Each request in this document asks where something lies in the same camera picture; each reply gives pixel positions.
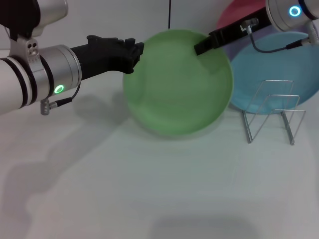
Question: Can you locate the pink plate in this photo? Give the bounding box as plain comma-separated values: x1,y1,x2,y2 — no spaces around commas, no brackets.
216,0,268,29

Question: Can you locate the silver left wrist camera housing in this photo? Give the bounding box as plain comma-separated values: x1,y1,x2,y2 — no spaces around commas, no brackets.
0,0,69,38

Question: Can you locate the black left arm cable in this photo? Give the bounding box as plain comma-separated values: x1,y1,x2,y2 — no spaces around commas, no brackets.
40,83,81,116

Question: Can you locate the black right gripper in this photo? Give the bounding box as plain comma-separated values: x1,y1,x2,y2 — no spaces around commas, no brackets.
193,6,273,57

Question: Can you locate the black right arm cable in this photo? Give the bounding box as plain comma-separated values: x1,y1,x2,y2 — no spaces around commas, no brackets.
240,17,319,53

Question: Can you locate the silver wire plate rack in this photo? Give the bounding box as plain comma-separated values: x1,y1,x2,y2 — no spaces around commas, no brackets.
241,79,307,146

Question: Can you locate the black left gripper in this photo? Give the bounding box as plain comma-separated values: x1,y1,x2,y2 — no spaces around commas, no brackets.
70,34,146,81

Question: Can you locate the green plate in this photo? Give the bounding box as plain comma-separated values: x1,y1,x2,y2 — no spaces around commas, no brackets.
122,29,234,138

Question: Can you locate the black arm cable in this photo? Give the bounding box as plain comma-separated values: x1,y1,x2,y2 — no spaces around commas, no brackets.
240,17,319,53
40,83,81,116

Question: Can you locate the blue plate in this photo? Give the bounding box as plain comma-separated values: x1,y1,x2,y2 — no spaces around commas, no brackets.
228,31,319,116

